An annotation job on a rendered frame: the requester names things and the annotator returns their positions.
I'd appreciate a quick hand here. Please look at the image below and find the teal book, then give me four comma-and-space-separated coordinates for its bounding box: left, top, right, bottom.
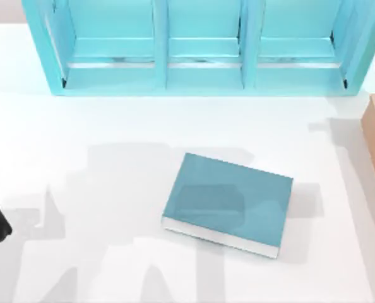
161, 152, 294, 260

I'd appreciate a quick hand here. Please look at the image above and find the light blue rack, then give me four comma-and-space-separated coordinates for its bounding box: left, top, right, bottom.
20, 0, 375, 98

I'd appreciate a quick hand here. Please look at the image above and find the shallow salmon-coloured box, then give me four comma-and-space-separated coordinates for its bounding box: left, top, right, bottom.
360, 93, 375, 205

